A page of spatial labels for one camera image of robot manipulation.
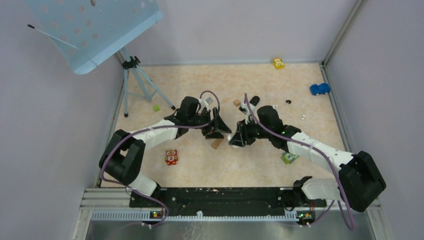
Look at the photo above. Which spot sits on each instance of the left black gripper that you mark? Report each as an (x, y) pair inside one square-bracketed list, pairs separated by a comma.
[(210, 132)]

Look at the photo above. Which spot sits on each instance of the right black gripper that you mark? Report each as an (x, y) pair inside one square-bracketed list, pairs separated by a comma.
[(242, 135)]

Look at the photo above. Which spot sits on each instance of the white earbud charging case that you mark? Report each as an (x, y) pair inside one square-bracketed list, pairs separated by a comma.
[(229, 137)]

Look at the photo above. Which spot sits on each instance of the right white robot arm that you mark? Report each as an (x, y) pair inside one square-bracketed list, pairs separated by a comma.
[(357, 180)]

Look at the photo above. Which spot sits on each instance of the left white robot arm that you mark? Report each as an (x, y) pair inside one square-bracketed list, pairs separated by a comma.
[(123, 156)]

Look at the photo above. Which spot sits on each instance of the black oval charging case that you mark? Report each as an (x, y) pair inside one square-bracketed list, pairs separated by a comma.
[(254, 100)]

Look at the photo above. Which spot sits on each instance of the wooden arch block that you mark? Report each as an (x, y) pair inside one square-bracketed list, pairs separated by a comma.
[(217, 142)]

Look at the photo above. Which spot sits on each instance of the small wooden cube far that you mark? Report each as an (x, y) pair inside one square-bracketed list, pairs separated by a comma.
[(237, 102)]

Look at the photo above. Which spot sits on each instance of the green owl number block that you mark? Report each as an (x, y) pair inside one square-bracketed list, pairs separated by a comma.
[(289, 158)]

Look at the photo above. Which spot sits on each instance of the red owl number block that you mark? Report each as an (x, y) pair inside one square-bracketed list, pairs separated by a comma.
[(171, 157)]

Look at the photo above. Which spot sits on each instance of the small green cube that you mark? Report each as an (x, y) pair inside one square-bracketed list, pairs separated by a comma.
[(156, 108)]

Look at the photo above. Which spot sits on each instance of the yellow toy car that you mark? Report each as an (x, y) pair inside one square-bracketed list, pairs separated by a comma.
[(278, 63)]

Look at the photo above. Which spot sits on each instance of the light blue tripod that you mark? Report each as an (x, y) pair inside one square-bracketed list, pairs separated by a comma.
[(131, 65)]

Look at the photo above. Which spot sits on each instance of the blue toy car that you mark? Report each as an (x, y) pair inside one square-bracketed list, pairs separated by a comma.
[(320, 89)]

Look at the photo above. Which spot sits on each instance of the light blue perforated stand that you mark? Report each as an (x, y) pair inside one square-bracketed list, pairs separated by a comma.
[(88, 32)]

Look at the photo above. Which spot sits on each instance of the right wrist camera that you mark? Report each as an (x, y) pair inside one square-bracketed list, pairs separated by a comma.
[(244, 108)]

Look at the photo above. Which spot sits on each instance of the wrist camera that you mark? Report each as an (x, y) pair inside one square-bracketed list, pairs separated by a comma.
[(244, 108), (207, 100)]

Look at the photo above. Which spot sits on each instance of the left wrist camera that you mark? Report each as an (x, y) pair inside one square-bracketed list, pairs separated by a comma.
[(207, 100)]

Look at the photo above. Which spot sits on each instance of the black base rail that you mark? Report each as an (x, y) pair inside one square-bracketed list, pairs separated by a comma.
[(226, 201)]

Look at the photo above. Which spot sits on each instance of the white slotted cable duct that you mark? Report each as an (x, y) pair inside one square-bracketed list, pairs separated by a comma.
[(148, 216)]

